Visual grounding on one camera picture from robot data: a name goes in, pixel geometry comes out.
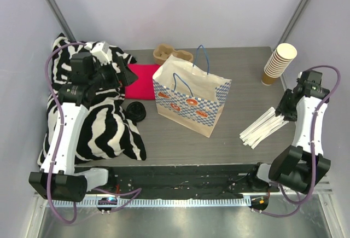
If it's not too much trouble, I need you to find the white straws pile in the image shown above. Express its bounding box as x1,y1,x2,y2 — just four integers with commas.
240,107,289,149

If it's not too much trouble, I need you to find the checkered paper takeout bag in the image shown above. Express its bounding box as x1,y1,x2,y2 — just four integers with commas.
153,45,232,138

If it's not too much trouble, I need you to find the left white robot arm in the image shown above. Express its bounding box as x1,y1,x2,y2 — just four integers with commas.
28,52,137,202

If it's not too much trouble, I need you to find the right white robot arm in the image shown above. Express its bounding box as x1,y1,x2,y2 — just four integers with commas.
247,70,331,194

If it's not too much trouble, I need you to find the pink folded cloth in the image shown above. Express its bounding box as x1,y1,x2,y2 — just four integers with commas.
125,64,160,100

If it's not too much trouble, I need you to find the stack of black lids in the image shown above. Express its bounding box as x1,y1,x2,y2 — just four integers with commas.
125,101,147,123

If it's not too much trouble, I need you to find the cardboard cup carrier tray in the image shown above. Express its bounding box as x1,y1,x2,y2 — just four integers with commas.
153,44,194,66

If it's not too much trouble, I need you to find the zebra print pillow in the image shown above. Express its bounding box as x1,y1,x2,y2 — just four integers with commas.
51,33,147,165

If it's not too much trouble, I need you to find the stack of paper cups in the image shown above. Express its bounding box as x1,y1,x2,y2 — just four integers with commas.
261,43,298,86

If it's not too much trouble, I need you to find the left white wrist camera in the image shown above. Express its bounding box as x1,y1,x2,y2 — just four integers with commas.
84,42,110,66

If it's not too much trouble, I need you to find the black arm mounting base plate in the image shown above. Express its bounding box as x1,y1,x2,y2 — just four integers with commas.
101,164,278,200

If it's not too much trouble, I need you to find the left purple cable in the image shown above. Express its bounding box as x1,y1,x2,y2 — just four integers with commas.
44,40,143,225

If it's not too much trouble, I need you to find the white slotted cable duct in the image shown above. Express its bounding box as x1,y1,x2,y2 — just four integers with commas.
46,197,252,209

